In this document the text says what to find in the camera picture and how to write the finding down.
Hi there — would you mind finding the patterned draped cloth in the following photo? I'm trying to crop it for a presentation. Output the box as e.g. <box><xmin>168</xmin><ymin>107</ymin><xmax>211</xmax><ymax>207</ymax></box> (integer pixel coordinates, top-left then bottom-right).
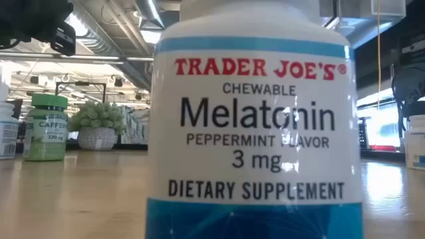
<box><xmin>120</xmin><ymin>105</ymin><xmax>150</xmax><ymax>145</ymax></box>

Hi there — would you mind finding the green potted plant white pot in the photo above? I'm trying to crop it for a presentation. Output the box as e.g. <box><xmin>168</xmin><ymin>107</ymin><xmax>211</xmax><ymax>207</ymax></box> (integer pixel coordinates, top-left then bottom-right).
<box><xmin>67</xmin><ymin>101</ymin><xmax>127</xmax><ymax>152</ymax></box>

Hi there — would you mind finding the grey ceiling air unit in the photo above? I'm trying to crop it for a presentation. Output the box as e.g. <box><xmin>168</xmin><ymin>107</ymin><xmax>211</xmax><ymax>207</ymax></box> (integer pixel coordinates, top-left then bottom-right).
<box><xmin>319</xmin><ymin>0</ymin><xmax>406</xmax><ymax>50</ymax></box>

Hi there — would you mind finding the silver ventilation duct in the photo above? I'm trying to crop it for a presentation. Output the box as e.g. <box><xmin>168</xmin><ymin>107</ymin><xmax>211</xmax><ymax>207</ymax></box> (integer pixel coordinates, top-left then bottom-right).
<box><xmin>134</xmin><ymin>0</ymin><xmax>166</xmax><ymax>30</ymax></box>

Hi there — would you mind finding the black background metal frame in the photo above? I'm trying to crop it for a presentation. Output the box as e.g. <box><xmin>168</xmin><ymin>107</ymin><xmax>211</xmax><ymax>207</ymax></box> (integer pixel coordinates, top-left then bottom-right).
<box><xmin>54</xmin><ymin>81</ymin><xmax>108</xmax><ymax>104</ymax></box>

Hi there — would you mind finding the white bottle white cap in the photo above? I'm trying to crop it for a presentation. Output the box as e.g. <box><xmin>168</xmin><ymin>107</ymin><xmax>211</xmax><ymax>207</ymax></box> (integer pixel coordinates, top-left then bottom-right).
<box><xmin>404</xmin><ymin>114</ymin><xmax>425</xmax><ymax>171</ymax></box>

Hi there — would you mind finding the large white bottle striped label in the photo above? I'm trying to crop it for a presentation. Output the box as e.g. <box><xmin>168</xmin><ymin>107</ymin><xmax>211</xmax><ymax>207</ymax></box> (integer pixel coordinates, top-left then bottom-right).
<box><xmin>0</xmin><ymin>101</ymin><xmax>20</xmax><ymax>161</ymax></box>

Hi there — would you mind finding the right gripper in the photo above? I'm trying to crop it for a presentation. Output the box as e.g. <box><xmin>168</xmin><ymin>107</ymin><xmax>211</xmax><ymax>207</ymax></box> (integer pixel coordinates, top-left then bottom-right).
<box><xmin>393</xmin><ymin>62</ymin><xmax>425</xmax><ymax>117</ymax></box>

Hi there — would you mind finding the long ceiling light bar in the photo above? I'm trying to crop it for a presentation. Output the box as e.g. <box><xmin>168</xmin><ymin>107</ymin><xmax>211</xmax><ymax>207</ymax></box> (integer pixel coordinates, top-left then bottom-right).
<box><xmin>0</xmin><ymin>51</ymin><xmax>155</xmax><ymax>64</ymax></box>

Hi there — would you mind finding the black plastic crate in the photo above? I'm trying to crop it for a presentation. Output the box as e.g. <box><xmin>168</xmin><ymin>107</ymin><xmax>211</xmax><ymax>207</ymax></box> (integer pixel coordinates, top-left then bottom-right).
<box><xmin>357</xmin><ymin>116</ymin><xmax>371</xmax><ymax>150</ymax></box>

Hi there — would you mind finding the red tray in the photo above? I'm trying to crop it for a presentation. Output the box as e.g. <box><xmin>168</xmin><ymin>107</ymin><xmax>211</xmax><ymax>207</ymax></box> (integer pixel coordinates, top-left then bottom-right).
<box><xmin>369</xmin><ymin>144</ymin><xmax>398</xmax><ymax>153</ymax></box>

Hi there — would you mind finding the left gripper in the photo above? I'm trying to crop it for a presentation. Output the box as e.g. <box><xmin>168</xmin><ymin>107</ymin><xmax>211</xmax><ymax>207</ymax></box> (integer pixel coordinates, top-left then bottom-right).
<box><xmin>49</xmin><ymin>21</ymin><xmax>76</xmax><ymax>56</ymax></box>

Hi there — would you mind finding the green caffeine bottle green cap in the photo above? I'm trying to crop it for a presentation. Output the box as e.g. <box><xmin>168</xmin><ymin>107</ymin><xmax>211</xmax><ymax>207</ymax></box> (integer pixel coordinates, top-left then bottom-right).
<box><xmin>22</xmin><ymin>94</ymin><xmax>70</xmax><ymax>163</ymax></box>

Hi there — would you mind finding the black monitor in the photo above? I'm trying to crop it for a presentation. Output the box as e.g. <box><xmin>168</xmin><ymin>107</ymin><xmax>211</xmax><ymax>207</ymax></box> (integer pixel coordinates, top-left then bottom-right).
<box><xmin>7</xmin><ymin>98</ymin><xmax>24</xmax><ymax>121</ymax></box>

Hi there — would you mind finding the white melatonin bottle blue label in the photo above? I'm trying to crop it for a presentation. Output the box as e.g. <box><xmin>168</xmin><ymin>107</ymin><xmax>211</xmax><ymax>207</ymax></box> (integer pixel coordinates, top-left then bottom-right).
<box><xmin>145</xmin><ymin>0</ymin><xmax>365</xmax><ymax>239</ymax></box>

